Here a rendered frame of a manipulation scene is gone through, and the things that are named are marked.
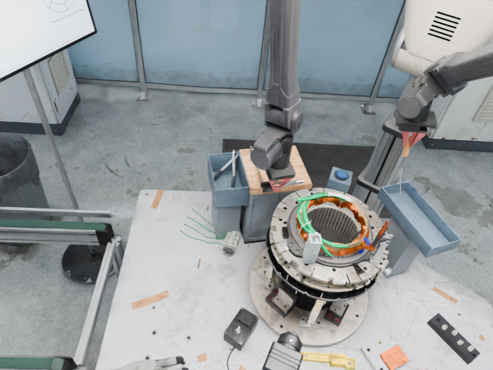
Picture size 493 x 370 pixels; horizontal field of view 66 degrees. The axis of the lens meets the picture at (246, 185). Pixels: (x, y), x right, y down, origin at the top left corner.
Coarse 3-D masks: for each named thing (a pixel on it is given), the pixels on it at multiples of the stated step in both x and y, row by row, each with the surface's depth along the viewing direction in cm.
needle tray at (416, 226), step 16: (384, 192) 120; (400, 192) 126; (416, 192) 122; (400, 208) 115; (416, 208) 121; (432, 208) 116; (400, 224) 116; (416, 224) 117; (432, 224) 117; (400, 240) 120; (416, 240) 111; (432, 240) 113; (448, 240) 113; (400, 256) 121; (384, 272) 131; (400, 272) 132
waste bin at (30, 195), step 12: (12, 192) 189; (24, 192) 195; (36, 192) 204; (0, 204) 189; (12, 204) 193; (24, 204) 198; (36, 204) 206; (0, 216) 195; (12, 216) 198; (24, 216) 203; (36, 216) 210; (48, 216) 222
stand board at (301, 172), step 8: (240, 152) 127; (248, 152) 128; (296, 152) 130; (248, 160) 125; (296, 160) 127; (248, 168) 122; (296, 168) 124; (304, 168) 124; (248, 176) 120; (256, 176) 120; (264, 176) 120; (296, 176) 121; (304, 176) 122; (256, 184) 117; (296, 184) 119; (304, 184) 119; (312, 184) 120; (256, 192) 117; (264, 192) 118; (272, 192) 119
